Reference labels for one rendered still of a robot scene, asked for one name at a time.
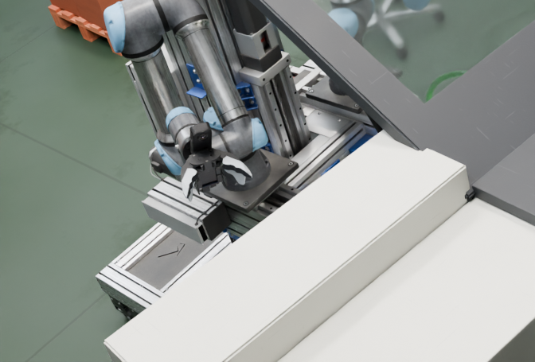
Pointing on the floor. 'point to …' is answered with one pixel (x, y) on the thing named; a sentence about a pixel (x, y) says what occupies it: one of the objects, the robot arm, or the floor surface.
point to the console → (300, 260)
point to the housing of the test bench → (450, 286)
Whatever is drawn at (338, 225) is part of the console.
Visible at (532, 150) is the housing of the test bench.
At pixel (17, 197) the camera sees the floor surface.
